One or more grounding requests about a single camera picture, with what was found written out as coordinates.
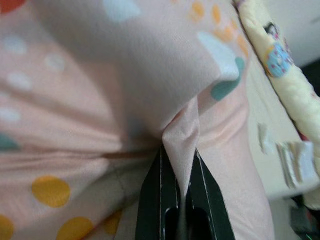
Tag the pink dotted pillow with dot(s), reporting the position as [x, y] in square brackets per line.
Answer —
[100, 75]

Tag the cream cartoon print quilt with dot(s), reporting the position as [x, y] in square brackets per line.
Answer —
[285, 82]

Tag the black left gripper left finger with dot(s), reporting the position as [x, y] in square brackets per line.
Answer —
[157, 200]

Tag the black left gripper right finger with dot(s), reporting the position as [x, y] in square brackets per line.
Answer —
[207, 207]

